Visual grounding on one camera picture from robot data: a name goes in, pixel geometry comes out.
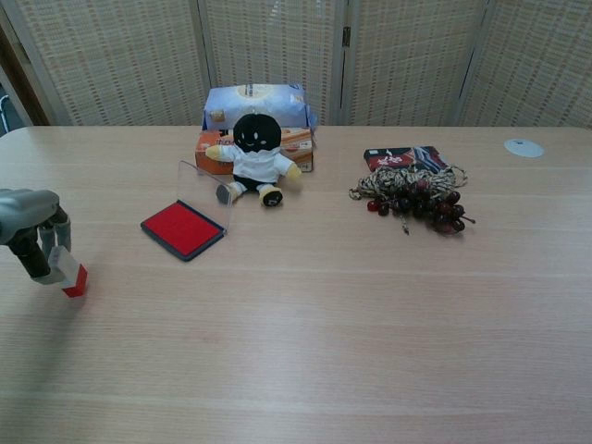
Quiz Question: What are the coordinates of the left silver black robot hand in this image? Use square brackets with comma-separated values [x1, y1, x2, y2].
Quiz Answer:
[0, 188, 74, 286]

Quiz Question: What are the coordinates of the red and white stamp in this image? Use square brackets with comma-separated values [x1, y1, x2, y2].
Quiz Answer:
[48, 246, 89, 299]

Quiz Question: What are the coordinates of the red ink pad with lid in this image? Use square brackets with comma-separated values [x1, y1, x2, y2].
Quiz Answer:
[140, 160, 234, 264]

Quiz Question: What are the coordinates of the brown wooden board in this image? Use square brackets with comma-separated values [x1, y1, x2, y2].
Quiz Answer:
[0, 22, 51, 128]

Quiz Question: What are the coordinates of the woven folding screen panel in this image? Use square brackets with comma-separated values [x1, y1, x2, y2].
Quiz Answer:
[455, 0, 592, 128]
[341, 0, 487, 128]
[197, 0, 349, 128]
[0, 0, 218, 128]

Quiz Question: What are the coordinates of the black-headed plush doll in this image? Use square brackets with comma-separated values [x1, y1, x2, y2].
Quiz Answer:
[205, 112, 302, 208]

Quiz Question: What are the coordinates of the blue tissue pack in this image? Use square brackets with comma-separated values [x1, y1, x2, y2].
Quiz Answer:
[201, 82, 318, 133]

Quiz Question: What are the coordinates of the orange cardboard box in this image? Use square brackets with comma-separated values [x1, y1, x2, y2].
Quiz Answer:
[193, 127, 317, 178]

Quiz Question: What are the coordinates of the dark red patterned pouch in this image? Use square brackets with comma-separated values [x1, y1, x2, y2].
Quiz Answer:
[363, 145, 452, 179]

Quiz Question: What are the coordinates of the dark red cherry bunch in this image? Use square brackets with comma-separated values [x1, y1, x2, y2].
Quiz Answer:
[367, 180, 477, 237]

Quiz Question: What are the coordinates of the white round disc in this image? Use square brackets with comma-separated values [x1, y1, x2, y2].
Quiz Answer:
[503, 138, 545, 159]

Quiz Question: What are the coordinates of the coiled beige black rope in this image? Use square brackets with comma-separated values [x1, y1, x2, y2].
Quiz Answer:
[349, 165, 468, 235]

